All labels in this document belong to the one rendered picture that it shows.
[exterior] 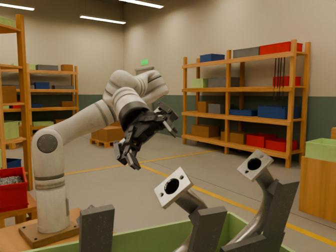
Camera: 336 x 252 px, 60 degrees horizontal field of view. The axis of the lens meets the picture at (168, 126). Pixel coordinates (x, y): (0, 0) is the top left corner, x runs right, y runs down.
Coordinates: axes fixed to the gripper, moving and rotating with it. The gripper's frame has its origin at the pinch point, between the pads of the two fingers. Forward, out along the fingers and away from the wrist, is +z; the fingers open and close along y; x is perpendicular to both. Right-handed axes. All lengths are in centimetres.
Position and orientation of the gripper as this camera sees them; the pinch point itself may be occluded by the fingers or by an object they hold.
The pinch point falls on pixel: (154, 149)
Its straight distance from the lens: 54.4
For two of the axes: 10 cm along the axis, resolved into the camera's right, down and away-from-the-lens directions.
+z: 3.5, 4.6, -8.2
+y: 7.5, -6.6, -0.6
